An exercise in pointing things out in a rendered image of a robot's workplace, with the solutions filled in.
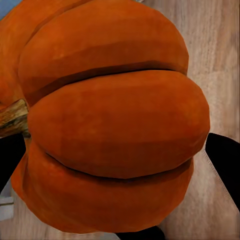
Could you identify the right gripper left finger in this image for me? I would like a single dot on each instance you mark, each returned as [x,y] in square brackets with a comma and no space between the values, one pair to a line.
[12,150]

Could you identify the pumpkin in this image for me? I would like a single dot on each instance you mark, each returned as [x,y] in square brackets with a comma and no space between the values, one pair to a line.
[111,122]

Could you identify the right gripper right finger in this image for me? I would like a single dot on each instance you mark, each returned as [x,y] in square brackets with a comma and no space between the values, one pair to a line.
[224,153]

